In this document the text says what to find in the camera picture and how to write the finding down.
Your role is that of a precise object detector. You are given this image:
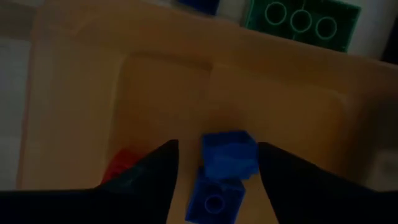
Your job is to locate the small red block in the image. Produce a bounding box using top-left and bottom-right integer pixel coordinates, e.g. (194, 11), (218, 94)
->
(101, 147), (147, 186)

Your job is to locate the dark green long block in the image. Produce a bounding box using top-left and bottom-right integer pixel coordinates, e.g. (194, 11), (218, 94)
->
(242, 0), (363, 53)

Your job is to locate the orange plastic bin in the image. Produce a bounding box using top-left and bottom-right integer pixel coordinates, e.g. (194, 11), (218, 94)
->
(17, 0), (398, 224)

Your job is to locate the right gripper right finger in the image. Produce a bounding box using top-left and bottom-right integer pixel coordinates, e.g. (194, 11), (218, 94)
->
(257, 141), (392, 224)

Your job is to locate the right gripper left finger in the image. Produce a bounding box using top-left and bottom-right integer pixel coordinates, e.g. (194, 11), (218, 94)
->
(77, 139), (180, 224)

